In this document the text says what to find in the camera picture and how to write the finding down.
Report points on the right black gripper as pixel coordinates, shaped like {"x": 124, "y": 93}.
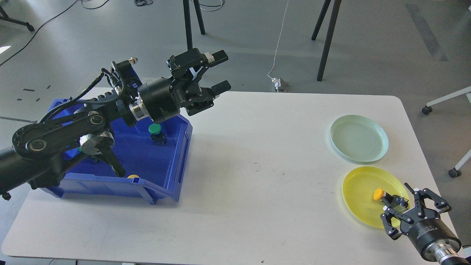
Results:
{"x": 428, "y": 232}

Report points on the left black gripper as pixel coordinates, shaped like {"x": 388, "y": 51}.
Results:
{"x": 162, "y": 99}

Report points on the yellow push button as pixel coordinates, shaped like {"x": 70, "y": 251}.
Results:
{"x": 395, "y": 202}

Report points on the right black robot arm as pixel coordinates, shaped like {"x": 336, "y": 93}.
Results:
{"x": 426, "y": 199}

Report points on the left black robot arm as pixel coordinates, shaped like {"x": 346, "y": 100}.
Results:
{"x": 42, "y": 153}

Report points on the yellow plate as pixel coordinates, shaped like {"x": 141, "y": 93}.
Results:
{"x": 359, "y": 186}

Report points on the light green plate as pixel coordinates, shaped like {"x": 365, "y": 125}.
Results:
{"x": 359, "y": 139}

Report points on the white power adapter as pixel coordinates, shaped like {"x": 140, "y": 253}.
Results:
{"x": 279, "y": 85}

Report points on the black tripod left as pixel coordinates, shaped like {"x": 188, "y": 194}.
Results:
{"x": 187, "y": 21}

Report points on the black tripod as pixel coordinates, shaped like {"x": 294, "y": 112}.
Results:
{"x": 329, "y": 35}
{"x": 187, "y": 21}

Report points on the blue plastic bin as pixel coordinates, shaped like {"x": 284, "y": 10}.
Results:
{"x": 160, "y": 168}

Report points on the black tripod right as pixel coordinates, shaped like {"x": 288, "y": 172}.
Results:
{"x": 329, "y": 35}

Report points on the black stand foot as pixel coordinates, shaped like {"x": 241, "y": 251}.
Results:
{"x": 5, "y": 17}

